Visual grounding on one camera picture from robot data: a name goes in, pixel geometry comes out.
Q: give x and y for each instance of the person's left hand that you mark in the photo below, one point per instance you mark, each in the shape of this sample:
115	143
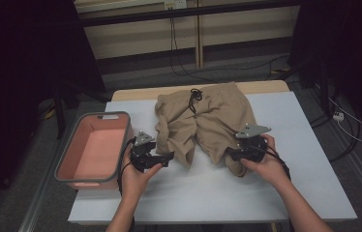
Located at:
135	182

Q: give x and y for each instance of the beige wooden post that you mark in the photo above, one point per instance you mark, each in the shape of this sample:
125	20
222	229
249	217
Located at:
199	38

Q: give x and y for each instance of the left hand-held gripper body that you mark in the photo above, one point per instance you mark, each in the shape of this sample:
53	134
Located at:
142	154

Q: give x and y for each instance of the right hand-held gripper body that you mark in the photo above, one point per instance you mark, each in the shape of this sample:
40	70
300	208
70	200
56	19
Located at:
253	146

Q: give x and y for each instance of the white wall socket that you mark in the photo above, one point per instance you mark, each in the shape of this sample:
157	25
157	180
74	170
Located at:
175	4

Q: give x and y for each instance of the black horizontal bar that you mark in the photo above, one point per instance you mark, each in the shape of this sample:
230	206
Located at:
137	17

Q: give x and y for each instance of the black metal stand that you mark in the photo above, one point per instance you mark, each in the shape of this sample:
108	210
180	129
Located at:
60	116

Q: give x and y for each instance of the white power plug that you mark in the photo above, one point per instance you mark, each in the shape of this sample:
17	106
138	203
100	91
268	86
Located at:
338	116

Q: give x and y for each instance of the person's right hand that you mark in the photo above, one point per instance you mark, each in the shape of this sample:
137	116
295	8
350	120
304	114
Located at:
269	169

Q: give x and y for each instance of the large black curtain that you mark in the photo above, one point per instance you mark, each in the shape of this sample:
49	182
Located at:
14	64

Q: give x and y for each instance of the pink storage basket grey rim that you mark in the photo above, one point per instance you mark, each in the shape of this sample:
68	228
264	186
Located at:
95	154

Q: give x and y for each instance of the wooden table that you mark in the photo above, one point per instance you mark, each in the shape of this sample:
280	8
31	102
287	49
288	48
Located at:
130	94

